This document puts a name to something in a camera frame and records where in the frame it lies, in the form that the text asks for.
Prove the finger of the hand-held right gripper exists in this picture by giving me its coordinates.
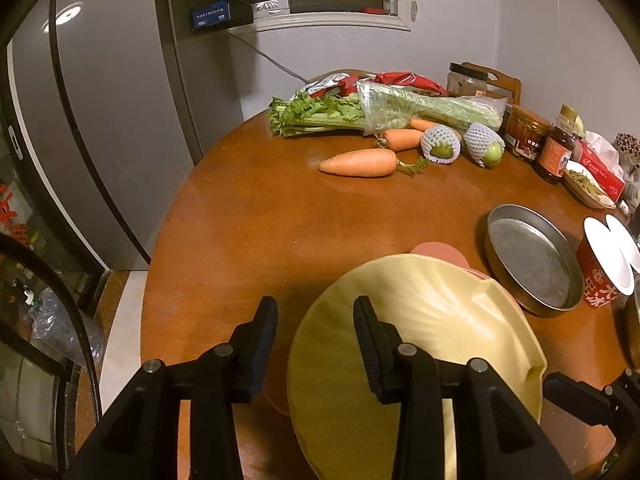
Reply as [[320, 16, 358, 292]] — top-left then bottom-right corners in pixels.
[[542, 367, 640, 428]]

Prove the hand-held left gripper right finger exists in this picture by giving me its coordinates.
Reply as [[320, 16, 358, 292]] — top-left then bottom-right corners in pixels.
[[353, 296, 573, 480]]

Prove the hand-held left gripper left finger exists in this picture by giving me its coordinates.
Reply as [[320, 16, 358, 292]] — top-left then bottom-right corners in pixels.
[[65, 296, 279, 480]]

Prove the yellow shell-shaped plate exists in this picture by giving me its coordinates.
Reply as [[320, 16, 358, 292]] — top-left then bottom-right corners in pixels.
[[286, 254, 547, 480]]

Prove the pink plate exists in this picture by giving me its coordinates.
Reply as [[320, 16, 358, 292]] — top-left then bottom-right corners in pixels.
[[262, 241, 516, 417]]

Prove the round metal pan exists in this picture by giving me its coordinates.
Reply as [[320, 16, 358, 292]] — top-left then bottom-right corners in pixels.
[[483, 204, 585, 318]]

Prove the large carrot with green top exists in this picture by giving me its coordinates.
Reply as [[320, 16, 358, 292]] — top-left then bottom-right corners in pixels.
[[319, 148, 431, 178]]

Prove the crumpled plastic bag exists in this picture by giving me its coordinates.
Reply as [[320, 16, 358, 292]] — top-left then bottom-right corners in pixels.
[[29, 287, 104, 367]]

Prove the white dish of pickled beans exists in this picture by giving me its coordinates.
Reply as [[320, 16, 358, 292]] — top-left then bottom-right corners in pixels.
[[562, 160, 618, 210]]

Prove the green fruit in foam net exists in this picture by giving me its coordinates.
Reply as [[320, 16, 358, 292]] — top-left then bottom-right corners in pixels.
[[420, 126, 462, 165], [463, 122, 506, 168]]

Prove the red tissue box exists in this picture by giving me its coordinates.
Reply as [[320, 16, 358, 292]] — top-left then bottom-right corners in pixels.
[[575, 130, 626, 206]]

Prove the celery bunch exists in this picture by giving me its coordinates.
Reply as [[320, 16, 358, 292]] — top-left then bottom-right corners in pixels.
[[266, 80, 503, 138]]

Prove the dark sauce bottle red label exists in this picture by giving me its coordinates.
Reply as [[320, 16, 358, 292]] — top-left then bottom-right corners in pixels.
[[535, 112, 576, 185]]

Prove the clear plastic celery bag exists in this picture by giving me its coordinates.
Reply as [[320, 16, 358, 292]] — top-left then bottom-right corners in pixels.
[[356, 80, 506, 136]]

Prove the brown dotted ornament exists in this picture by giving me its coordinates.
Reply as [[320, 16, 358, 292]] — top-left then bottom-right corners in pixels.
[[614, 132, 640, 162]]

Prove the chili sauce jar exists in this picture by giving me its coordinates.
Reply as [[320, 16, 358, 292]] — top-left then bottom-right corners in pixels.
[[504, 105, 551, 162]]

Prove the silver foil bag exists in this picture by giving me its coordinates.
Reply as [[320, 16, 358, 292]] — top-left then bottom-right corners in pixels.
[[304, 73, 351, 98]]

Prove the red snack bag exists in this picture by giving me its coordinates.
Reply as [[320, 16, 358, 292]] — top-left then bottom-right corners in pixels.
[[372, 71, 447, 97]]

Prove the grey refrigerator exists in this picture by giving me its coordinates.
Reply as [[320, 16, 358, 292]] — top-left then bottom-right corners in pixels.
[[0, 0, 246, 273]]

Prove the yellow-lid jar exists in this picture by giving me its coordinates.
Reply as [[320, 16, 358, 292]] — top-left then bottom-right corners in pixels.
[[557, 105, 586, 138]]

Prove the glass jar with dark lid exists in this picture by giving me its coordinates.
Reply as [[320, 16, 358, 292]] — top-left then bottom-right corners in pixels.
[[446, 62, 488, 97]]

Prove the wooden chair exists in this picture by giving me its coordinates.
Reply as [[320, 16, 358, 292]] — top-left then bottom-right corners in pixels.
[[460, 61, 521, 106]]

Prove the blue box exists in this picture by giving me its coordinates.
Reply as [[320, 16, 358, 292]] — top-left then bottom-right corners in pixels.
[[189, 2, 233, 32]]

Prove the white box on sill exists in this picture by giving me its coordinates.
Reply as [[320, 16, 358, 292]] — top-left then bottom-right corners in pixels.
[[252, 0, 291, 17]]

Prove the black cable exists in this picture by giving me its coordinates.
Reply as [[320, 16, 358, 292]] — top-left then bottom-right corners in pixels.
[[0, 232, 104, 461]]

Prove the thin wall cable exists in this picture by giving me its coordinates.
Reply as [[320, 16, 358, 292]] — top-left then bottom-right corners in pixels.
[[229, 31, 307, 84]]

